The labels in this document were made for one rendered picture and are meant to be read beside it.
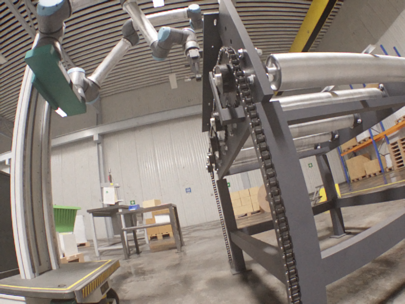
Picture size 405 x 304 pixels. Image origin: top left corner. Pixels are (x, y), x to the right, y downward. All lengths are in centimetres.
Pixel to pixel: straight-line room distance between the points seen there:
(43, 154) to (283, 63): 128
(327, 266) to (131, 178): 1150
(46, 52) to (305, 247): 125
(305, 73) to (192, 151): 1105
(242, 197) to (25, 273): 798
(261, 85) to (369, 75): 47
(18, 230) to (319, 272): 111
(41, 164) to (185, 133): 1086
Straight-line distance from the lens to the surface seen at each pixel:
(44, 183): 134
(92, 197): 1261
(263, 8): 1101
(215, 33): 90
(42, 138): 144
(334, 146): 185
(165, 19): 180
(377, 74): 90
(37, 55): 121
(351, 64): 79
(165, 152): 1169
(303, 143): 160
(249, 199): 852
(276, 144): 51
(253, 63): 56
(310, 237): 52
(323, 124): 135
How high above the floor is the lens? 52
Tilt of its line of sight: 16 degrees up
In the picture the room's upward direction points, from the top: 12 degrees counter-clockwise
